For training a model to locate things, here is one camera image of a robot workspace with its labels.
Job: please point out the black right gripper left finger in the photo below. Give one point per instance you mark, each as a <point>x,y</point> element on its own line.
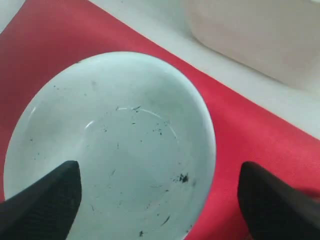
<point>45,210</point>

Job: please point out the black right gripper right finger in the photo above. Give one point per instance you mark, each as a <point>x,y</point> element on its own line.
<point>272,209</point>

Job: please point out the white ceramic bowl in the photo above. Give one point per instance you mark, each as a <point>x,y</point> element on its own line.
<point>142,135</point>

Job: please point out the red table cloth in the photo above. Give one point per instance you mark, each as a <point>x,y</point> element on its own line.
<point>47,36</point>

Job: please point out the large cream plastic bin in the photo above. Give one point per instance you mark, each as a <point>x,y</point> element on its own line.
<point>279,38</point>

